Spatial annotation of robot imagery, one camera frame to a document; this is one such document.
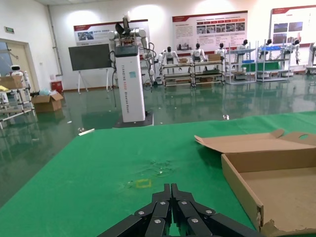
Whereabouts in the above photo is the white machine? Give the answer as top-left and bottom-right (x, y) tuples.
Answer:
(306, 42), (316, 75)

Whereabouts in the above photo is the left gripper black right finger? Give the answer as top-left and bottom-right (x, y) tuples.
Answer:
(171, 183), (262, 237)

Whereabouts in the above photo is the open cardboard carton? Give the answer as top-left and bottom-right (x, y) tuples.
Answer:
(31, 92), (64, 113)

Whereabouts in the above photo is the green sheet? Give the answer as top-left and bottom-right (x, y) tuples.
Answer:
(256, 61), (281, 73)

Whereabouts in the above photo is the wall poster with robot photo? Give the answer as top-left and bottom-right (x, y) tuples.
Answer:
(73, 19), (150, 47)

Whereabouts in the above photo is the small round-headed white robot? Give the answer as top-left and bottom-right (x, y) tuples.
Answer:
(5, 64), (31, 87)

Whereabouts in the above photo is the white humanoid robot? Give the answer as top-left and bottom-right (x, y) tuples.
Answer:
(158, 46), (179, 75)
(290, 38), (302, 66)
(263, 39), (275, 60)
(236, 39), (250, 61)
(214, 42), (228, 60)
(191, 43), (207, 62)

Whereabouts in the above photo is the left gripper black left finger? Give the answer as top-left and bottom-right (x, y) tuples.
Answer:
(97, 183), (172, 237)

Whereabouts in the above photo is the green table cloth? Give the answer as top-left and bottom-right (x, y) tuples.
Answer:
(0, 111), (316, 237)

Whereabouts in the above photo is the pipe-frame workbench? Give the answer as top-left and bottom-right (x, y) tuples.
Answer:
(192, 60), (226, 86)
(160, 63), (194, 87)

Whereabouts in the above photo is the grey metal shelf rack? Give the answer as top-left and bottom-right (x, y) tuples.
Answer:
(226, 41), (258, 85)
(255, 40), (295, 82)

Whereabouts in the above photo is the white wall pipe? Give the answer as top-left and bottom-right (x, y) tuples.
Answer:
(46, 4), (64, 76)

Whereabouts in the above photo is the beige door with frame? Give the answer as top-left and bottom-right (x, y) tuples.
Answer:
(0, 38), (40, 92)

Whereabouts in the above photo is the red box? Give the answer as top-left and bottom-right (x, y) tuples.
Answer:
(50, 80), (64, 94)

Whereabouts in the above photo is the torn-edged open cardboard box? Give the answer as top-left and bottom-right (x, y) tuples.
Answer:
(194, 128), (316, 237)

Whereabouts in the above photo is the wide wall poster photo row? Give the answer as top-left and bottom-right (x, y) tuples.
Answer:
(172, 10), (248, 54)

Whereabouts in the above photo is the closed cardboard carton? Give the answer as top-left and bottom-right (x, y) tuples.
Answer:
(0, 75), (24, 89)

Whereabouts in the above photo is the white pipe-frame rack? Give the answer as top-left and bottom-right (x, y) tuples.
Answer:
(0, 83), (38, 129)

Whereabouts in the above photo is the wall poster with dark photos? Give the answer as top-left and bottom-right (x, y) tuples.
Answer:
(269, 4), (316, 47)

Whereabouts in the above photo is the black display on stand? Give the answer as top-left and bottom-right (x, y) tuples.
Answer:
(68, 43), (114, 93)

